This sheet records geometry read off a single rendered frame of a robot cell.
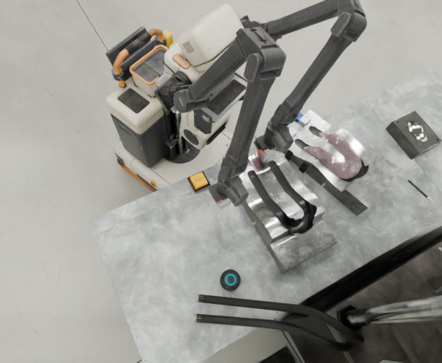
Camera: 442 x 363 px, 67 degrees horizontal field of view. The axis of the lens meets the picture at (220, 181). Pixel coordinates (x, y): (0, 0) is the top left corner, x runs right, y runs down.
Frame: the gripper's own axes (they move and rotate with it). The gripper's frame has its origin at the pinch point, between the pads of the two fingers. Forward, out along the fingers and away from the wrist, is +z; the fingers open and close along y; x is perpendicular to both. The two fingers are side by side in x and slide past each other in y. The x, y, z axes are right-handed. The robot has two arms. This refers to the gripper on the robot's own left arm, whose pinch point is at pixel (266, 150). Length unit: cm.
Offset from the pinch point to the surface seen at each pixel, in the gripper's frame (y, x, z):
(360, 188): 27.0, -34.0, 0.4
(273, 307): -31, -58, 2
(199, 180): -31.6, 3.2, 7.0
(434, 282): 35, -81, 10
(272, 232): -18.2, -33.9, -2.0
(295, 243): -9.4, -41.1, 5.5
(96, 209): -87, 50, 90
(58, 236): -115, 44, 90
